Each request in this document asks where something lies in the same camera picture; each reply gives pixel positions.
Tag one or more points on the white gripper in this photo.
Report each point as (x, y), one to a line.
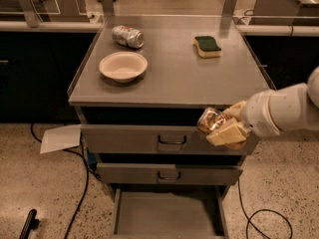
(258, 114)

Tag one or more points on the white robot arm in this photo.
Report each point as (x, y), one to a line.
(296, 107)

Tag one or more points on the grey metal drawer cabinet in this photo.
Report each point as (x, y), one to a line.
(177, 86)

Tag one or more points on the top grey drawer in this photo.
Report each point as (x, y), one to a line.
(155, 139)

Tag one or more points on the bottom open grey drawer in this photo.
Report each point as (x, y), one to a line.
(140, 214)

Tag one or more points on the middle grey drawer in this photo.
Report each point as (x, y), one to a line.
(142, 173)

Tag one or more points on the silver green soda can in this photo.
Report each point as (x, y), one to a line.
(128, 36)

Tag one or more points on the yellow green sponge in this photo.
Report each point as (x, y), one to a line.
(207, 47)

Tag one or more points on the white paper bowl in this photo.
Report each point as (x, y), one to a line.
(123, 67)

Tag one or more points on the white paper sheet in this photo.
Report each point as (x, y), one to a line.
(59, 138)

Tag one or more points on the black handle object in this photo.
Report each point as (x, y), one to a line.
(31, 223)

